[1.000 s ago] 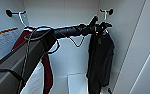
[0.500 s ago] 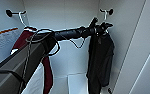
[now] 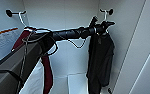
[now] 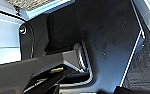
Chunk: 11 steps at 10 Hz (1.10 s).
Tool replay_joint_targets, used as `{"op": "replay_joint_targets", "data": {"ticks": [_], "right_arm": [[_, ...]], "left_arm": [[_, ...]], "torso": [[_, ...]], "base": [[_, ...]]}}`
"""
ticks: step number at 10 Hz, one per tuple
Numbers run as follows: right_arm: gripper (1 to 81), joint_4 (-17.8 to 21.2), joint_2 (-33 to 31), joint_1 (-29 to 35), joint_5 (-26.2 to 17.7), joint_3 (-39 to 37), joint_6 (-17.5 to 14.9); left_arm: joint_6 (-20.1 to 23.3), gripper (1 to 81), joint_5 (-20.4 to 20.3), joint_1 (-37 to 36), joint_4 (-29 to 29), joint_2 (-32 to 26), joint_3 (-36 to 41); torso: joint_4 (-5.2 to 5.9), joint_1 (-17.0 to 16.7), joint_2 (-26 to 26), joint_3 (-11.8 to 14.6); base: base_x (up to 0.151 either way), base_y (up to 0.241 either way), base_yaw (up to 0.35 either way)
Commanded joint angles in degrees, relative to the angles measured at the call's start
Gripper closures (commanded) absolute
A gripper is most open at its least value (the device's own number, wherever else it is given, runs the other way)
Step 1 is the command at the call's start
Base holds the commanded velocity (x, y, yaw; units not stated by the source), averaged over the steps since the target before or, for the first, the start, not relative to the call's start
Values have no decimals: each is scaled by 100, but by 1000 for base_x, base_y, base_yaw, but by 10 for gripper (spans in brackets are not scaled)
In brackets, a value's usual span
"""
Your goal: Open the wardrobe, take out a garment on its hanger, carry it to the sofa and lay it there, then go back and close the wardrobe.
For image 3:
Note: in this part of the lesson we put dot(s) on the black garment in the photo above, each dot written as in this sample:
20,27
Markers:
101,60

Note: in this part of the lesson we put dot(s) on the black wardrobe hook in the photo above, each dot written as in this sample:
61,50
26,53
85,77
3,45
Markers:
110,11
9,13

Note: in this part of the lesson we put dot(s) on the white wardrobe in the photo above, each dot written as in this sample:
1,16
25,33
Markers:
67,16

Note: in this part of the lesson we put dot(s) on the white box inside wardrobe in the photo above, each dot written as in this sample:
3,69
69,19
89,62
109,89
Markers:
77,85

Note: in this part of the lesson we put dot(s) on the dark door hinge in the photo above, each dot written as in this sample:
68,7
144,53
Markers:
109,90

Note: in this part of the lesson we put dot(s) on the maroon jacket white sleeves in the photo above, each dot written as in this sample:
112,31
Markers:
47,76

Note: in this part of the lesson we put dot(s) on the white label orange stripe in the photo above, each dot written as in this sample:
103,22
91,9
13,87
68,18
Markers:
1,40

